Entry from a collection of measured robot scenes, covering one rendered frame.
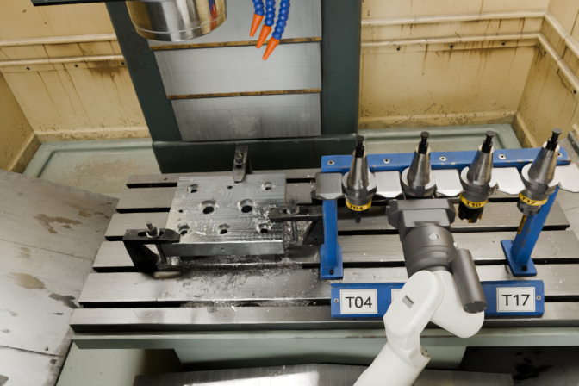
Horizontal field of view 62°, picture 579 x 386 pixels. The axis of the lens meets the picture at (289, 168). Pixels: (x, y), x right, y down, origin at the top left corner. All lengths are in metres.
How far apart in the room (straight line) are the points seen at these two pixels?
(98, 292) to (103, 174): 0.90
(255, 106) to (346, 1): 0.41
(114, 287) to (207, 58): 0.65
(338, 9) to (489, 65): 0.79
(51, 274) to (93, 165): 0.63
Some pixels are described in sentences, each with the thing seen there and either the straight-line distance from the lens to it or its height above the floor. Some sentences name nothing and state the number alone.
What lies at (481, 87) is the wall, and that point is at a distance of 2.01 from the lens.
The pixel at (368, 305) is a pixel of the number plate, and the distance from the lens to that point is 1.09.
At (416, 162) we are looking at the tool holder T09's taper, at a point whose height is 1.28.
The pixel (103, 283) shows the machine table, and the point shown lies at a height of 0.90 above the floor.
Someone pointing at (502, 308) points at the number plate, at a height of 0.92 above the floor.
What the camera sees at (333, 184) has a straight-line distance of 0.91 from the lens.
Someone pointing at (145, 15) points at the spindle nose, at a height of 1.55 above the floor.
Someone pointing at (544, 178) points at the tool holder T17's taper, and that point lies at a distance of 0.97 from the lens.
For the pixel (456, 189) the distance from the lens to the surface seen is 0.93.
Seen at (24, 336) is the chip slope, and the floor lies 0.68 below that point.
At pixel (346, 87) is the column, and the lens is 1.47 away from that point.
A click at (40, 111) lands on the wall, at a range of 2.25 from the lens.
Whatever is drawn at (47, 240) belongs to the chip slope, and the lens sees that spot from 1.75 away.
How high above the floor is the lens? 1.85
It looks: 42 degrees down
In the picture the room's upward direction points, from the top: 6 degrees counter-clockwise
